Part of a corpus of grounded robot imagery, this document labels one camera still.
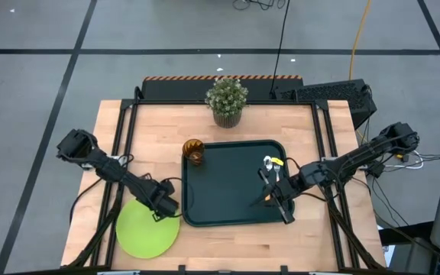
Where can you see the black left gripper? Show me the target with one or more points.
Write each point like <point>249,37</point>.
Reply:
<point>162,198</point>

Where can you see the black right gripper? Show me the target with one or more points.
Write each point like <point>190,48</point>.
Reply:
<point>288,189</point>

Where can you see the lime green round plate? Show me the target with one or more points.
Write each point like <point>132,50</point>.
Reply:
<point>143,233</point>

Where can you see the dark green serving tray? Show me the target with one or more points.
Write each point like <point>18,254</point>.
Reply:
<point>224,183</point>

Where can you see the amber ribbed glass cup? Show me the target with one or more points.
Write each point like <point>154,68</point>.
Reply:
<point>193,149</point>

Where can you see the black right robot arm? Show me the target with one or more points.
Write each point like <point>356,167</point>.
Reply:
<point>357,156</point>

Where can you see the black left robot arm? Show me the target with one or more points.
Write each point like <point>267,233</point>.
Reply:
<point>105,168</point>

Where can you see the artificial plant in ribbed pot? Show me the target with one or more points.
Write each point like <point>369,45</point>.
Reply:
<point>227,99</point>

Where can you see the black computer tower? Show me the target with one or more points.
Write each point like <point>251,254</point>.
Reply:
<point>330,95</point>

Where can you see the black hazard-striped floor mat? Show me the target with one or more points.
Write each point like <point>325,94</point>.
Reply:
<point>178,89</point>

